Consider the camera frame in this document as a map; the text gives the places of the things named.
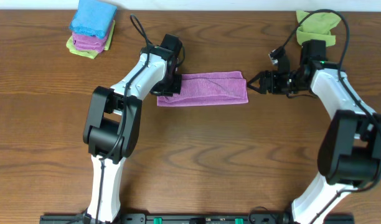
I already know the purple microfibre cloth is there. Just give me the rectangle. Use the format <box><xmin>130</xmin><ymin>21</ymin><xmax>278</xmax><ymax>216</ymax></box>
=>
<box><xmin>157</xmin><ymin>71</ymin><xmax>248</xmax><ymax>107</ymax></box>

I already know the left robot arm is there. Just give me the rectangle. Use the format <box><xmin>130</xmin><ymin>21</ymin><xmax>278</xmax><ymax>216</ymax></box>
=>
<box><xmin>82</xmin><ymin>44</ymin><xmax>184</xmax><ymax>223</ymax></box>

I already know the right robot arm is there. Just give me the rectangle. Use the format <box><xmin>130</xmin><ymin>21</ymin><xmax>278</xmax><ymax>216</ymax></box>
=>
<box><xmin>247</xmin><ymin>60</ymin><xmax>381</xmax><ymax>223</ymax></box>

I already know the crumpled green cloth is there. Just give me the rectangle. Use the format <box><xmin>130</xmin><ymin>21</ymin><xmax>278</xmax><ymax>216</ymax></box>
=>
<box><xmin>296</xmin><ymin>12</ymin><xmax>341</xmax><ymax>47</ymax></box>

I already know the folded purple cloth in stack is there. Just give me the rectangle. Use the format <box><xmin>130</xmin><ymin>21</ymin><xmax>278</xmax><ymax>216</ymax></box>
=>
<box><xmin>72</xmin><ymin>20</ymin><xmax>115</xmax><ymax>53</ymax></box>

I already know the folded blue cloth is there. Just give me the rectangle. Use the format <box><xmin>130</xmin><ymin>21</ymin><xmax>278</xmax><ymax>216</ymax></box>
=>
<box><xmin>69</xmin><ymin>0</ymin><xmax>117</xmax><ymax>39</ymax></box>

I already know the folded green cloth in stack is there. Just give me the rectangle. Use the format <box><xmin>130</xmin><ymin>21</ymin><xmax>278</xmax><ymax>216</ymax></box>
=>
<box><xmin>66</xmin><ymin>35</ymin><xmax>100</xmax><ymax>59</ymax></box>

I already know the right black cable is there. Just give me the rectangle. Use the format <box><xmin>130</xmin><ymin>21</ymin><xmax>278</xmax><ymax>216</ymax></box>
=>
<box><xmin>270</xmin><ymin>8</ymin><xmax>381</xmax><ymax>224</ymax></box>

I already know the black cable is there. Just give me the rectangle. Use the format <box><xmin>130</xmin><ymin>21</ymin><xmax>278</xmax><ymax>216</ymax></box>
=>
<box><xmin>65</xmin><ymin>14</ymin><xmax>187</xmax><ymax>224</ymax></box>
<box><xmin>270</xmin><ymin>8</ymin><xmax>381</xmax><ymax>224</ymax></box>

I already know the left black cable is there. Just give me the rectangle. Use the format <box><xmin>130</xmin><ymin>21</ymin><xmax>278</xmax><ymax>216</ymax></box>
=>
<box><xmin>65</xmin><ymin>14</ymin><xmax>187</xmax><ymax>224</ymax></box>

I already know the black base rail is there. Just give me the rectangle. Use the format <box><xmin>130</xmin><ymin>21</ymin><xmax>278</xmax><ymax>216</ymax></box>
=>
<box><xmin>39</xmin><ymin>212</ymin><xmax>355</xmax><ymax>224</ymax></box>

